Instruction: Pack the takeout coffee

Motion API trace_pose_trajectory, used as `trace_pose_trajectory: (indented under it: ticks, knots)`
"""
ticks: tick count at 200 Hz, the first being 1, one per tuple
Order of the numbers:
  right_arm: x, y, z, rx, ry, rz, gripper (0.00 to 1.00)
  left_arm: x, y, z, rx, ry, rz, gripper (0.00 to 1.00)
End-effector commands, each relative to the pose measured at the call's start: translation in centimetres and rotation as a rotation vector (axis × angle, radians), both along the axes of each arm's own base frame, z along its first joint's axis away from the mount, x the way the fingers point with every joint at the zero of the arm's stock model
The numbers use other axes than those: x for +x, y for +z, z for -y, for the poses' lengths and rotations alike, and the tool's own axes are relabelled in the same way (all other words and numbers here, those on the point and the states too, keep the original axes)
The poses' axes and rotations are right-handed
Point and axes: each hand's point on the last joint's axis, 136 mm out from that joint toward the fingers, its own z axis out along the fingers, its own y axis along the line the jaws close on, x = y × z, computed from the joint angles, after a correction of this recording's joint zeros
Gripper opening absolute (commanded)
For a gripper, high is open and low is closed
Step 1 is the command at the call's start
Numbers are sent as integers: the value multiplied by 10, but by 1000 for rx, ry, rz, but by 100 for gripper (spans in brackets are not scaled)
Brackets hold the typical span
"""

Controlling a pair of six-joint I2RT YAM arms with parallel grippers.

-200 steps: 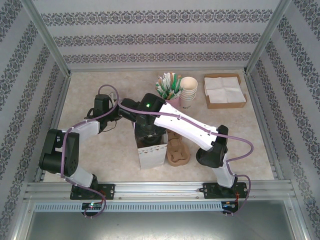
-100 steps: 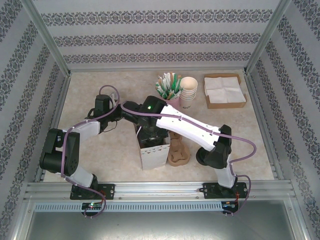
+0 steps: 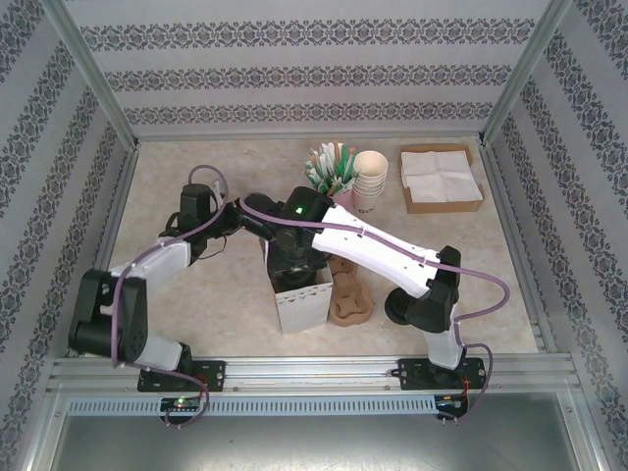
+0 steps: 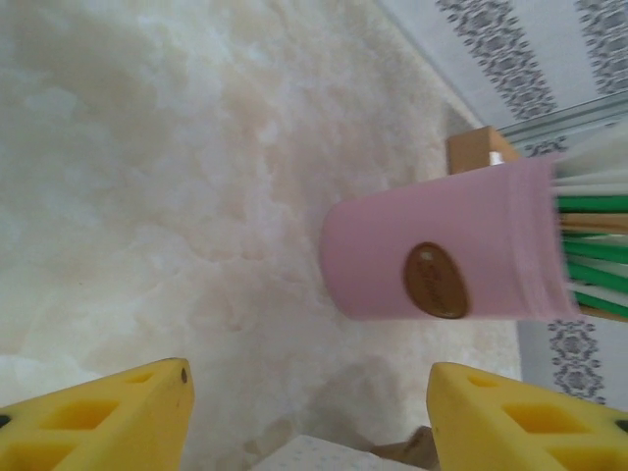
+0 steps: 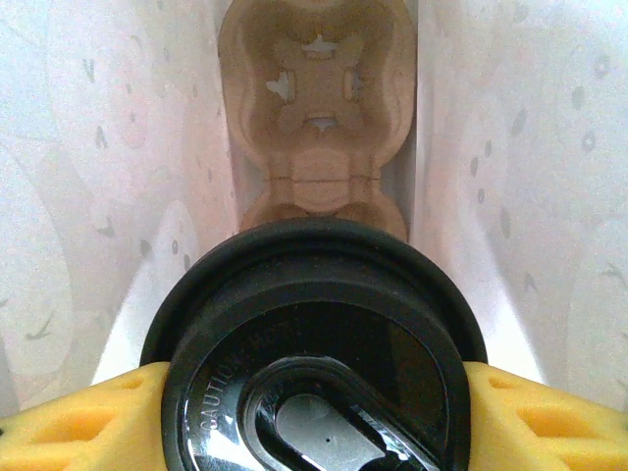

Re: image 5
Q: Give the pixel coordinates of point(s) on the black plastic cup lid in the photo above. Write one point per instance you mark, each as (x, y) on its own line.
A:
(314, 343)

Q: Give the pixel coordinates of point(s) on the cartoon animal paper gift bag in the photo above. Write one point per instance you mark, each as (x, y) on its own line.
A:
(73, 196)

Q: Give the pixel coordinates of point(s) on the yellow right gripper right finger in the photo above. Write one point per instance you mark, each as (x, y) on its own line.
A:
(549, 427)

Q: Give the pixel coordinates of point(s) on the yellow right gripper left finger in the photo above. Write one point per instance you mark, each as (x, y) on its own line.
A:
(73, 427)

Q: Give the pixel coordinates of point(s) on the brown pulp cup carrier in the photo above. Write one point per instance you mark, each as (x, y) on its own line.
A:
(319, 147)

